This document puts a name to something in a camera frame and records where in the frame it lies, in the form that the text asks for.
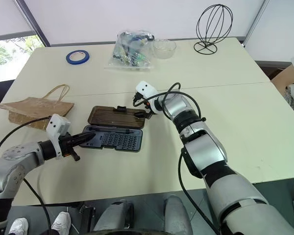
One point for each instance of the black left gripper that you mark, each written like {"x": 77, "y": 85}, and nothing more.
{"x": 66, "y": 145}

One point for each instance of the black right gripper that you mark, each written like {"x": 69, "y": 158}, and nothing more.
{"x": 149, "y": 109}

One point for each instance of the screwdriver bit set case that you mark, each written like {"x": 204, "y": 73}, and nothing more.
{"x": 112, "y": 143}

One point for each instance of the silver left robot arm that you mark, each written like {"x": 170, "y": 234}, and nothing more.
{"x": 14, "y": 166}

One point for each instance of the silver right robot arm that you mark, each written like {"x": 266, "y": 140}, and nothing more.
{"x": 205, "y": 151}

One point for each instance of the clear plastic bag of parts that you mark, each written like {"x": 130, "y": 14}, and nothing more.
{"x": 127, "y": 54}

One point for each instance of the clear glass bowl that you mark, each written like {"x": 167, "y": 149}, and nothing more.
{"x": 164, "y": 52}

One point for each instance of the blue tape roll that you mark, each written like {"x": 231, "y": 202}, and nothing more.
{"x": 78, "y": 63}

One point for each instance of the black block under table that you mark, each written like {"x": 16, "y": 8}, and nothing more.
{"x": 87, "y": 220}

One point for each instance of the grey rounded leg shape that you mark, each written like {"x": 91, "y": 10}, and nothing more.
{"x": 112, "y": 215}
{"x": 177, "y": 215}

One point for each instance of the white sneaker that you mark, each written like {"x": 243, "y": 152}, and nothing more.
{"x": 61, "y": 222}
{"x": 18, "y": 226}

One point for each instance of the black chair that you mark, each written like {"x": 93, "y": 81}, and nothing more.
{"x": 0, "y": 93}

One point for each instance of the brown cardboard box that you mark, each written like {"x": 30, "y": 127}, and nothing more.
{"x": 281, "y": 78}

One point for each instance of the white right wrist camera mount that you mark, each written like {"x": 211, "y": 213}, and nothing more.
{"x": 145, "y": 88}

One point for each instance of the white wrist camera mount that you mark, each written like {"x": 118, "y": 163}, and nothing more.
{"x": 57, "y": 124}
{"x": 145, "y": 88}

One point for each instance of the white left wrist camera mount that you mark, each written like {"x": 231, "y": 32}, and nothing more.
{"x": 57, "y": 124}

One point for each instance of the dark window frame post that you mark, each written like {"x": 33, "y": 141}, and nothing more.
{"x": 34, "y": 24}

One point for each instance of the grey partition frame post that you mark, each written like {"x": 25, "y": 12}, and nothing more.
{"x": 256, "y": 22}

